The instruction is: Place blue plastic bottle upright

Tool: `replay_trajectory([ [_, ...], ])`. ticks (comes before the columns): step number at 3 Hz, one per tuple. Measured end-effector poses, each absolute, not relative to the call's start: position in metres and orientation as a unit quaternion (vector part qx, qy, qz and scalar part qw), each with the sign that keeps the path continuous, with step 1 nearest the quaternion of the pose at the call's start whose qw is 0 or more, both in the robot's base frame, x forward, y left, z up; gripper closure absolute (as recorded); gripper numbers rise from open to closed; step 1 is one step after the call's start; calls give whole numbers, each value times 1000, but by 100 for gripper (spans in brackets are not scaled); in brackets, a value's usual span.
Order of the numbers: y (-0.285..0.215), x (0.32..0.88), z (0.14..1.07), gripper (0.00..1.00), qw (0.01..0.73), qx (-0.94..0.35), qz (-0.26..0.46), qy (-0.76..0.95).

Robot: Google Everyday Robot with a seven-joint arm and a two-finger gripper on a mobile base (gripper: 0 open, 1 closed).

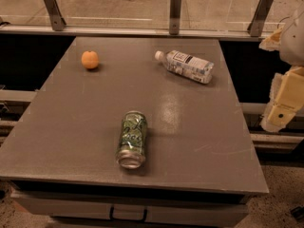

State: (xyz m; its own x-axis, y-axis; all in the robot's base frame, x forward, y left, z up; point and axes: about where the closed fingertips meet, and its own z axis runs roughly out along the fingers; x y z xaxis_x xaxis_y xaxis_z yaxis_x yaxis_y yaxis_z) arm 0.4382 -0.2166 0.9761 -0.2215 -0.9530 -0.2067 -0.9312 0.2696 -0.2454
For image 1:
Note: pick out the black drawer handle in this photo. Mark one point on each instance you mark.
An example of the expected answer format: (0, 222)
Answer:
(123, 213)

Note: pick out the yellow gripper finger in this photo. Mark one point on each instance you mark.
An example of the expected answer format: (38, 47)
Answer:
(272, 42)

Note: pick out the grey drawer cabinet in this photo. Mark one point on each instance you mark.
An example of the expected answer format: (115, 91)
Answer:
(132, 206)

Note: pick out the clear plastic water bottle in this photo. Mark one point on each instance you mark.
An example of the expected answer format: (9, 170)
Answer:
(186, 65)

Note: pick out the metal bracket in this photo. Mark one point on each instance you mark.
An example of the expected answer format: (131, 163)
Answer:
(57, 21)
(256, 26)
(174, 17)

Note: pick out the orange fruit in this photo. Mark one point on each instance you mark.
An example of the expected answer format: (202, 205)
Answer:
(90, 59)

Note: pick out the left metal bracket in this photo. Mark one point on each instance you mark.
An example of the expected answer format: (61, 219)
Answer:
(57, 21)

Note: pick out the right metal bracket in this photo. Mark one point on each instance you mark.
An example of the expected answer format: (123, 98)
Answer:
(256, 26)

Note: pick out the green soda can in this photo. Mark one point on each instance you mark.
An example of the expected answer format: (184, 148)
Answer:
(130, 152)

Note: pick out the middle metal bracket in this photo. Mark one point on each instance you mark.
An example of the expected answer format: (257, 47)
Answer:
(174, 17)

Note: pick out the metal side rail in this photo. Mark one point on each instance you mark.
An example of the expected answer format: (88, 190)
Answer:
(273, 135)

